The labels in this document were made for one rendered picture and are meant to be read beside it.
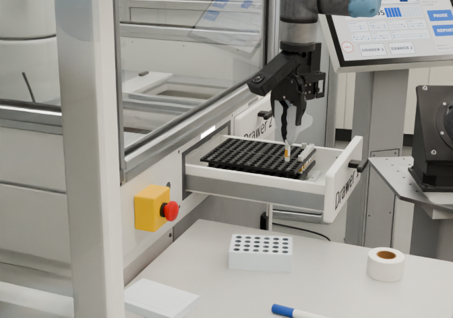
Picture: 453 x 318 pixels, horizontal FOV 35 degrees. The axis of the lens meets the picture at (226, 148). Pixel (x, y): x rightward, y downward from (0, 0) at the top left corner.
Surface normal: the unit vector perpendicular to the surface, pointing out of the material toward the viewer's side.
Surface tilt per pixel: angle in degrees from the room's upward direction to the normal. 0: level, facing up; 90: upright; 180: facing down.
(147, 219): 90
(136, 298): 0
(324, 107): 90
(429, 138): 45
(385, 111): 90
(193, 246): 0
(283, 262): 90
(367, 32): 50
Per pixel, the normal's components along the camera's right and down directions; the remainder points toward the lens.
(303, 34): 0.18, 0.33
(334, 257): 0.01, -0.95
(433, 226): -1.00, 0.02
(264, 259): -0.09, 0.31
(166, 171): 0.93, 0.12
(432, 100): 0.00, -0.45
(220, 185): -0.37, 0.29
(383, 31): 0.25, -0.39
